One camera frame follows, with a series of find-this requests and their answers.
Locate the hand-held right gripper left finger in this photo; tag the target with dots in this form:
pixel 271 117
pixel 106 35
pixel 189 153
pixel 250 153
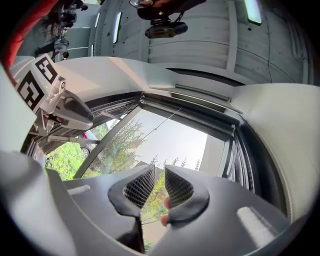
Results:
pixel 95 215

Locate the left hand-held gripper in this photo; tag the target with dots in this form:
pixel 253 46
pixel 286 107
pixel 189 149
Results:
pixel 37 85

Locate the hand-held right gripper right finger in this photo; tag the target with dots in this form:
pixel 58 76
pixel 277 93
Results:
pixel 220 220

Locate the window with dark frame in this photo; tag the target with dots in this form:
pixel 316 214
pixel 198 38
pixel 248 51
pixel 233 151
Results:
pixel 190 115

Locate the open glass window sash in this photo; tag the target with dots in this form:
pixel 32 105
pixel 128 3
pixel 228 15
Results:
pixel 105 142

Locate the person's right hand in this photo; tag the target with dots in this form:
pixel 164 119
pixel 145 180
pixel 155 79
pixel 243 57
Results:
pixel 167 203

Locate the ceiling light strip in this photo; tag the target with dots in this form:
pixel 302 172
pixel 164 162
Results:
pixel 253 11
pixel 117 27
pixel 97 20

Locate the pile of dark items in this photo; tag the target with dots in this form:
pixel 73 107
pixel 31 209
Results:
pixel 62 15

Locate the person's red shirt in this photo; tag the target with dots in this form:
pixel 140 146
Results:
pixel 27 23

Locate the black window frame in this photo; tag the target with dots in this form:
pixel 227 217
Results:
pixel 262 170

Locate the black head-mounted camera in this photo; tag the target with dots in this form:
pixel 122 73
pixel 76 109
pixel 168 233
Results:
pixel 165 30

